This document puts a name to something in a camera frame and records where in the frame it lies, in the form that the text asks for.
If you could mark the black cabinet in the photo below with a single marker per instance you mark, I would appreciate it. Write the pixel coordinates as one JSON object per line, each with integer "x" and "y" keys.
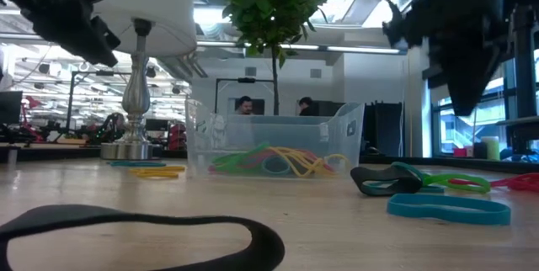
{"x": 383, "y": 130}

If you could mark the black cup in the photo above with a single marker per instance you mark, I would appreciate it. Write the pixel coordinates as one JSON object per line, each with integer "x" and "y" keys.
{"x": 480, "y": 151}

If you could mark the green potted plant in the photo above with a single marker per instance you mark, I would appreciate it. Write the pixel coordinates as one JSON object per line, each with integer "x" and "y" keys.
{"x": 275, "y": 81}

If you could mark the red rubber band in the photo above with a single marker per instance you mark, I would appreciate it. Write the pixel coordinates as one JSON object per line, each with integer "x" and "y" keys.
{"x": 522, "y": 182}
{"x": 257, "y": 163}

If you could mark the black background robot arm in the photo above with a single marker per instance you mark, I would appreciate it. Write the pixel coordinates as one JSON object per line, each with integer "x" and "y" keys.
{"x": 105, "y": 130}

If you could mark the light green cup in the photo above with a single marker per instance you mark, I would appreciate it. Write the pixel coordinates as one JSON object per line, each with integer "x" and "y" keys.
{"x": 490, "y": 149}

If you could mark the white shade silver table lamp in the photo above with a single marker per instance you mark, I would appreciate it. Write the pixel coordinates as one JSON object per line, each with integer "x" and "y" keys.
{"x": 137, "y": 94}

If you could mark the clear plastic bin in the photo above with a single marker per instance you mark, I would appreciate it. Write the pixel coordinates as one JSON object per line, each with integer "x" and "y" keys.
{"x": 202, "y": 136}

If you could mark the black side desk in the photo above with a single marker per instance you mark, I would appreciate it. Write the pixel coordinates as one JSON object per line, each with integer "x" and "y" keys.
{"x": 522, "y": 121}

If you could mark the small red box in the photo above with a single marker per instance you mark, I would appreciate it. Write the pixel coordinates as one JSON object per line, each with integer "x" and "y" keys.
{"x": 460, "y": 152}

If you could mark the wide black rubber band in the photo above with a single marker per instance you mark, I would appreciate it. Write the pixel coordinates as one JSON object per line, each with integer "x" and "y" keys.
{"x": 355, "y": 180}
{"x": 265, "y": 241}

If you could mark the person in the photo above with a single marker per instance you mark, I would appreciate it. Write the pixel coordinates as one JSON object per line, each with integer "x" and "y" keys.
{"x": 245, "y": 105}
{"x": 307, "y": 106}

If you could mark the long ceiling light bar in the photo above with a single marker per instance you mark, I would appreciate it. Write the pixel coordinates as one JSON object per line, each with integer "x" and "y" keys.
{"x": 362, "y": 49}

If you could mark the black computer monitor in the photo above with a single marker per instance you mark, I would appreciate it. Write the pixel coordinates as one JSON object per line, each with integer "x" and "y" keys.
{"x": 10, "y": 107}

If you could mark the blue rubber band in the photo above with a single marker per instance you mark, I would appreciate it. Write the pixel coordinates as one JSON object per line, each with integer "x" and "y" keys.
{"x": 463, "y": 217}

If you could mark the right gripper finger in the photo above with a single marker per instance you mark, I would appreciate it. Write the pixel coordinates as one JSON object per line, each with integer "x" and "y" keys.
{"x": 465, "y": 81}

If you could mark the red background object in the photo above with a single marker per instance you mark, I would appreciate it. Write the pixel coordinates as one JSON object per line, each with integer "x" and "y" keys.
{"x": 177, "y": 136}

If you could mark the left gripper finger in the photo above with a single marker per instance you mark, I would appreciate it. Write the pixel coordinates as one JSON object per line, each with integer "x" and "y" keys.
{"x": 84, "y": 39}

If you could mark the black stand frame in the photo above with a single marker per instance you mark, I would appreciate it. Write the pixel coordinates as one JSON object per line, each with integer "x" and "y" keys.
{"x": 105, "y": 72}

